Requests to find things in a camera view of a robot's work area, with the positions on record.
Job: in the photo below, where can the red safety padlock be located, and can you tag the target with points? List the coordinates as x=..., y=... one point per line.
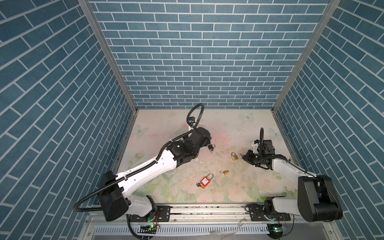
x=206, y=180

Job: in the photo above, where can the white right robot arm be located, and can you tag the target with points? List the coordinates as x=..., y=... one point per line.
x=317, y=199

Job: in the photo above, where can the aluminium corner post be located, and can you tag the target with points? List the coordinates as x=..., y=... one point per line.
x=93, y=22
x=318, y=30

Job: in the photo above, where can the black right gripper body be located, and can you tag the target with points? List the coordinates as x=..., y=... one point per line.
x=254, y=158

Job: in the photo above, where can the black padlock with key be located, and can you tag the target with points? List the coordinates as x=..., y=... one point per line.
x=211, y=148

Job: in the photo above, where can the aluminium left corner post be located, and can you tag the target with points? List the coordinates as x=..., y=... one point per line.
x=93, y=22

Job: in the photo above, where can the aluminium right corner post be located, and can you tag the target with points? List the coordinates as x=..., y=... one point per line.
x=318, y=30

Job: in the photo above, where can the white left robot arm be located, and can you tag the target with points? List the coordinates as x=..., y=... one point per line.
x=119, y=199

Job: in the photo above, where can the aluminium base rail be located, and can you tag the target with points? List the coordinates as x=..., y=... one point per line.
x=221, y=221

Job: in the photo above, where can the brass padlock with key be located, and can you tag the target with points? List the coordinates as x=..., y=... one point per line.
x=234, y=156

